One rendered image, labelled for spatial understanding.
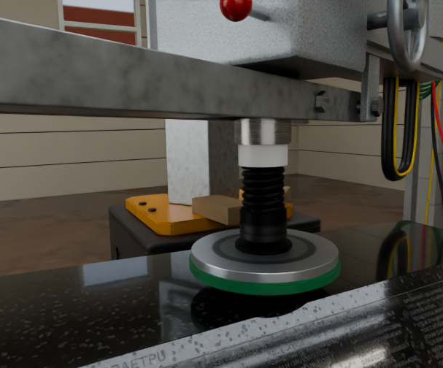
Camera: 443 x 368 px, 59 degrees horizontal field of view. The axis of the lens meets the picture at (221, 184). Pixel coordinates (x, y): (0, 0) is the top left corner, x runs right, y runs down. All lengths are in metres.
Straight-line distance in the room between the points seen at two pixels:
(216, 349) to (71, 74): 0.33
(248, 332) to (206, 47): 0.34
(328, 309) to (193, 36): 0.39
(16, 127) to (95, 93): 6.28
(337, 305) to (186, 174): 0.88
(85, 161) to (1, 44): 6.39
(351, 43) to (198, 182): 0.88
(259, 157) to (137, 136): 6.30
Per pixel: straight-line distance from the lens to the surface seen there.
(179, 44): 0.53
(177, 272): 0.65
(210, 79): 0.38
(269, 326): 0.52
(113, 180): 6.76
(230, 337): 0.49
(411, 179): 3.11
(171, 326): 0.50
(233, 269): 0.50
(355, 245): 0.80
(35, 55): 0.28
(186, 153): 1.35
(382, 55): 0.74
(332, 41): 0.50
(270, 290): 0.49
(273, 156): 0.53
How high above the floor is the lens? 1.06
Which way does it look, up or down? 9 degrees down
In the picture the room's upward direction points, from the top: 1 degrees counter-clockwise
